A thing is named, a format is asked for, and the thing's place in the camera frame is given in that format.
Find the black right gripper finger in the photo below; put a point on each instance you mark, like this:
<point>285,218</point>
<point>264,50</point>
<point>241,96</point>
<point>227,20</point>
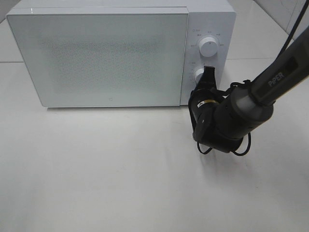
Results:
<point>208,77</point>

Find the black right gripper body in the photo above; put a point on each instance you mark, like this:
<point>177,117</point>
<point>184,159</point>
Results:
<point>202,103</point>

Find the white microwave knob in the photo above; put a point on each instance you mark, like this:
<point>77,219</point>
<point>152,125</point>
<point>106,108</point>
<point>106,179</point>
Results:
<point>198,74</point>
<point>208,46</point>

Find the white microwave door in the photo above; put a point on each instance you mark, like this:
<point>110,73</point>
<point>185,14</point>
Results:
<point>101,57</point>

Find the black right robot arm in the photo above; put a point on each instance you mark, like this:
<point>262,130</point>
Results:
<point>221,119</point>

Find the white microwave oven body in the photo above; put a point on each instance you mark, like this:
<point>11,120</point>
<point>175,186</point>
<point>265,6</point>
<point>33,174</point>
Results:
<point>205,17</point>

